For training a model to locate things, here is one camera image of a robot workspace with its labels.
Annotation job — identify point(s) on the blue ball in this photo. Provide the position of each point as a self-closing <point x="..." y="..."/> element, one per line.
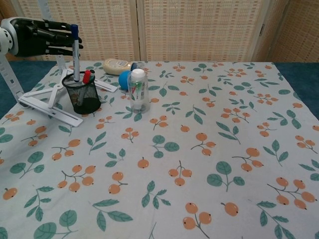
<point x="123" y="79"/>

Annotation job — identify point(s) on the black mesh pen holder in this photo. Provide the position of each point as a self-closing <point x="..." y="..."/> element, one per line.
<point x="87" y="99"/>

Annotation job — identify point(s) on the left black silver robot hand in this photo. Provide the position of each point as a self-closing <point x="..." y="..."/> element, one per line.
<point x="30" y="39"/>

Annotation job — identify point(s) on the red cap white marker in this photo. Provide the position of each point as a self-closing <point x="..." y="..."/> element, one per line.
<point x="87" y="76"/>

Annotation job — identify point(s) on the white folding laptop stand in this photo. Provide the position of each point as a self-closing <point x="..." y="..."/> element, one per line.
<point x="37" y="94"/>

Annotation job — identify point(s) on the floral fruit print tablecloth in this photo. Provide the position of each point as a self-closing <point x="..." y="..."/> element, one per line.
<point x="174" y="154"/>

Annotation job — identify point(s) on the cream mayonnaise squeeze bottle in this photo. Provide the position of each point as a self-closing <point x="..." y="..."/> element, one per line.
<point x="115" y="66"/>

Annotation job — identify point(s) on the woven bamboo folding screen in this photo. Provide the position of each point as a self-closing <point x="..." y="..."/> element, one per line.
<point x="199" y="30"/>

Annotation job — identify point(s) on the clear bottle white cap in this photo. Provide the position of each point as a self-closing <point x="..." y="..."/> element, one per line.
<point x="137" y="99"/>

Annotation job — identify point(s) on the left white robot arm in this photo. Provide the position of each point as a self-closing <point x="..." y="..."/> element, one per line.
<point x="5" y="41"/>

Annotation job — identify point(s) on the blue cap white marker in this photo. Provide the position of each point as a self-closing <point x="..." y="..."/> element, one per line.
<point x="76" y="54"/>

